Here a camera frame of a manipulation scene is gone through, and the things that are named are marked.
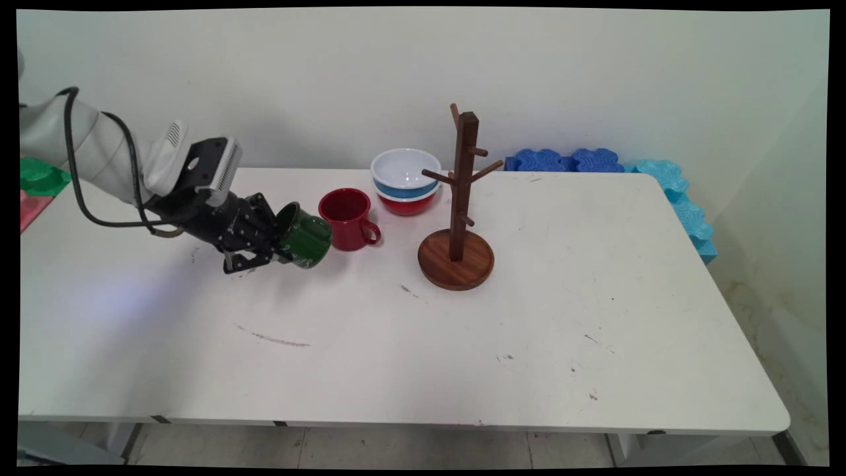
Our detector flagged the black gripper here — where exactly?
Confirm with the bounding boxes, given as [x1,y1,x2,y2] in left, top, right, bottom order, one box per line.
[148,191,292,275]

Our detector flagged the green enamel mug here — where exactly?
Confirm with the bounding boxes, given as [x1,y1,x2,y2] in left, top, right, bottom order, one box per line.
[274,202,334,270]

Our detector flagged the red enamel mug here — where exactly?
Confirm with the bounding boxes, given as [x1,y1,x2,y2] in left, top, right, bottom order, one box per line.
[318,188,382,253]

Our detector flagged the red bowl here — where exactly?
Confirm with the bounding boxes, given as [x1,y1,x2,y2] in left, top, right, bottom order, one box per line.
[374,185,440,217]

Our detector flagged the blue bowl white inside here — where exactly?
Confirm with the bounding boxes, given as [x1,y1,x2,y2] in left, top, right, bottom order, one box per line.
[370,148,442,200]

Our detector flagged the wooden mug tree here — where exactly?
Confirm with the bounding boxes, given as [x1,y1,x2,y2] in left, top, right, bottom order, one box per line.
[417,103,505,292]

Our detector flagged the green foam mat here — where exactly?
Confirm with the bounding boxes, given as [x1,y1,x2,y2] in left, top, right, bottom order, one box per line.
[20,157,73,198]

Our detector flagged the pink foam mat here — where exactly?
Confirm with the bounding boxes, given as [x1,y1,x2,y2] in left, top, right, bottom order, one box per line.
[20,191,54,233]

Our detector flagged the grey table leg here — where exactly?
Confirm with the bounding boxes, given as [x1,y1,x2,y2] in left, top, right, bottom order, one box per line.
[102,423,143,465]

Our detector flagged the dark blue foam mat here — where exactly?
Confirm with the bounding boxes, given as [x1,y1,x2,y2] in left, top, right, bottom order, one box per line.
[571,147,626,174]
[504,149,570,173]

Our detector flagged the cyan foam mat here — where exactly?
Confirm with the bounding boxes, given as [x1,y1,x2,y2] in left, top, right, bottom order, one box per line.
[625,159,719,265]

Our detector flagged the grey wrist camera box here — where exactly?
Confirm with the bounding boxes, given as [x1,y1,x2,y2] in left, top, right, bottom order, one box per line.
[176,136,244,208]

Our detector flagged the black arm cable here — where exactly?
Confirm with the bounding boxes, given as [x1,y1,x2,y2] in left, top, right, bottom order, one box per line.
[62,87,186,238]

